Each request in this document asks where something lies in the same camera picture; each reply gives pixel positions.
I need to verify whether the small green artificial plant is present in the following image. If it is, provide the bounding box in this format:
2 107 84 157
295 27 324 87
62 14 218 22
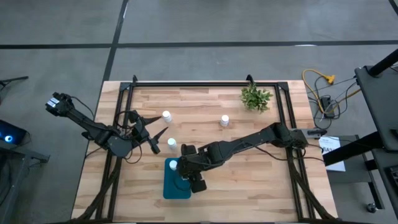
239 82 274 114

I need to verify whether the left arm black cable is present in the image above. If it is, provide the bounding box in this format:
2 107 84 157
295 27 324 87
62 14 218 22
70 95 144 165

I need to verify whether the yellow extension cable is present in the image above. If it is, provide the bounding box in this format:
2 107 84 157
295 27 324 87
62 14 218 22
302 68 336 114

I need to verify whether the black aluminium frame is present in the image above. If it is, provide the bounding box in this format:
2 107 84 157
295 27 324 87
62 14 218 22
73 74 336 224

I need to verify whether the black equipment cart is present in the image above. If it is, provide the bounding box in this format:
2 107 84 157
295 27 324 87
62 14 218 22
322 48 398 224

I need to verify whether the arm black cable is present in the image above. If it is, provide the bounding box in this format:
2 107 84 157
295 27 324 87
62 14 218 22
252 144 326 163
70 95 144 165

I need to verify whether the white paper sheet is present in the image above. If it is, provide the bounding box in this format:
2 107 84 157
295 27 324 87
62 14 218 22
318 136 346 172

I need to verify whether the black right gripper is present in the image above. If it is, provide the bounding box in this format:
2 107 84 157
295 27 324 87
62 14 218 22
176 143 215 194

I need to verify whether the black stand leg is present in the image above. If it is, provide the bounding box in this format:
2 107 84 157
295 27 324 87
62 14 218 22
0 75 30 94

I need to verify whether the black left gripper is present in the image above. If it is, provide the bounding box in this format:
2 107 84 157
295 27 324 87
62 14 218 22
126 110 170 156

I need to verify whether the computer with blue light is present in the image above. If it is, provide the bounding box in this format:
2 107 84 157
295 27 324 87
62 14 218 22
0 119 27 146

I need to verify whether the dark metal stand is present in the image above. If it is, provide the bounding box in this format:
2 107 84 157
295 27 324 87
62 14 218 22
0 144 50 224

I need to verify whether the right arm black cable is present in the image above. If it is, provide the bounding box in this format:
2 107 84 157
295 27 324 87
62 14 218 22
252 144 326 163

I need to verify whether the black power strip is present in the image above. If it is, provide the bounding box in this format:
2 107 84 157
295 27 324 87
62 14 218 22
320 96 336 119

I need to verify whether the teal plastic basket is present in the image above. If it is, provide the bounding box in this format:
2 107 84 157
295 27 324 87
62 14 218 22
162 157 193 200

